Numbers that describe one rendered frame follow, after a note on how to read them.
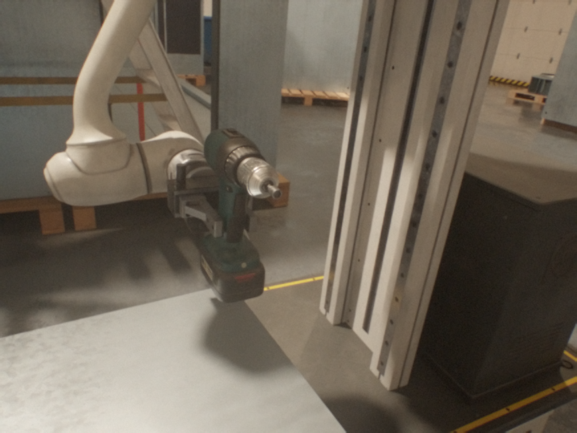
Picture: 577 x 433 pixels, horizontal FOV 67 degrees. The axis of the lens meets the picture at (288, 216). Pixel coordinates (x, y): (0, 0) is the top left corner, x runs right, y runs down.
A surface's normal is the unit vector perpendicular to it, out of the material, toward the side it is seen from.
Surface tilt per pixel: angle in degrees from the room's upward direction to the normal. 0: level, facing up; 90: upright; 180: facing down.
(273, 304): 0
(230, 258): 11
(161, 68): 88
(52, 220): 90
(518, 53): 90
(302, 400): 0
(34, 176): 90
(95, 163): 73
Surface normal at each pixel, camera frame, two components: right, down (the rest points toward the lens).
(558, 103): -0.89, 0.12
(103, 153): 0.47, 0.11
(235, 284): 0.43, 0.41
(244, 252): 0.16, -0.84
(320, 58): 0.11, 0.43
